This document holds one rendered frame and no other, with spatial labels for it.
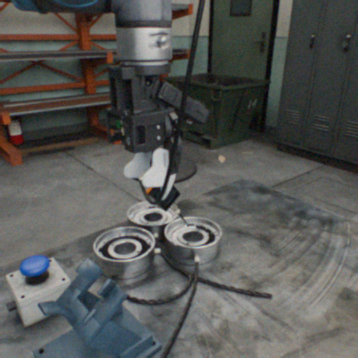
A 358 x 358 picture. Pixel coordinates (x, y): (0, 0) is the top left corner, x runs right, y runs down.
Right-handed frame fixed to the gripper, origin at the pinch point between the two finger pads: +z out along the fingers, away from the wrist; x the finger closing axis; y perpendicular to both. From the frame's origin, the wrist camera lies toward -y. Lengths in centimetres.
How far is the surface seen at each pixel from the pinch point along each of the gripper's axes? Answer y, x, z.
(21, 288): 23.8, -1.7, 8.8
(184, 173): -59, -59, 32
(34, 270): 21.8, -0.7, 6.1
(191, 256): -1.2, 6.5, 11.1
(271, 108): -329, -198, 61
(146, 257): 5.6, 2.9, 9.9
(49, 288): 20.7, 0.8, 8.8
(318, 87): -275, -116, 23
